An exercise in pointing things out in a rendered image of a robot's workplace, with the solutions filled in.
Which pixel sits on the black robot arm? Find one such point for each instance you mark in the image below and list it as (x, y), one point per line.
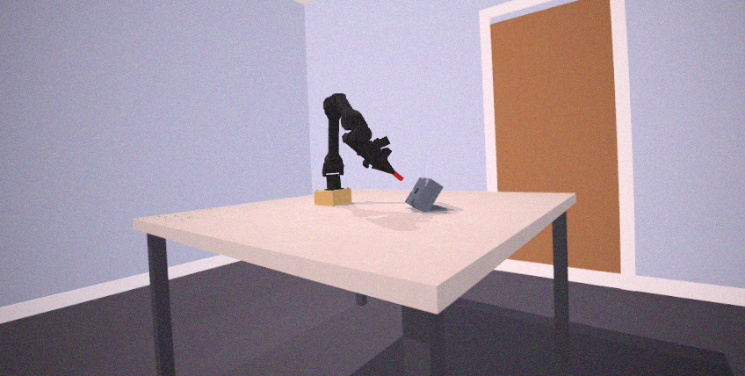
(335, 107)

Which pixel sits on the dark grey panel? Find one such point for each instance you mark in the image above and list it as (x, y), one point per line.
(424, 194)

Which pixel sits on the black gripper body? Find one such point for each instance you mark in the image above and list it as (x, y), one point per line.
(372, 155)

